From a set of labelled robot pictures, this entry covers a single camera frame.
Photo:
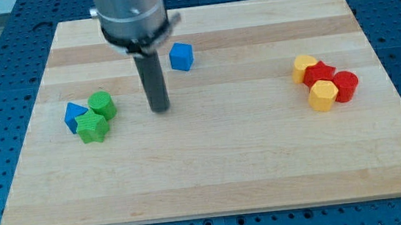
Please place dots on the blue triangular block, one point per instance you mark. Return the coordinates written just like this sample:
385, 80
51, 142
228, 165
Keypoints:
72, 111

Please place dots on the yellow heart block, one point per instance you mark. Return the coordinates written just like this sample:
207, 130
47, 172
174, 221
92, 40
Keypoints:
300, 65

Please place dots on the yellow hexagon block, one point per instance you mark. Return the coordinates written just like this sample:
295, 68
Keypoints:
322, 95

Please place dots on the red star block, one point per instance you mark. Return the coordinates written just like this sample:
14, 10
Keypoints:
320, 71

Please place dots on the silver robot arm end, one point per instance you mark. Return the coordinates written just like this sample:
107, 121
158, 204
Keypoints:
135, 27

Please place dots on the red cylinder block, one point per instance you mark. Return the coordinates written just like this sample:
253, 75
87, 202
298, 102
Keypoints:
346, 82

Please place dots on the green cylinder block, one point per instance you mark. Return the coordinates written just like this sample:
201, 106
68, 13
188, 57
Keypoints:
101, 103

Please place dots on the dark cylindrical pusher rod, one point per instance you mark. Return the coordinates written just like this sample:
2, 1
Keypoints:
151, 76

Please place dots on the green star block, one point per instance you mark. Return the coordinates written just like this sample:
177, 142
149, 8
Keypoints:
92, 127

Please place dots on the blue cube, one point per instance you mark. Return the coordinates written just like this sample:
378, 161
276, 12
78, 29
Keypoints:
181, 56

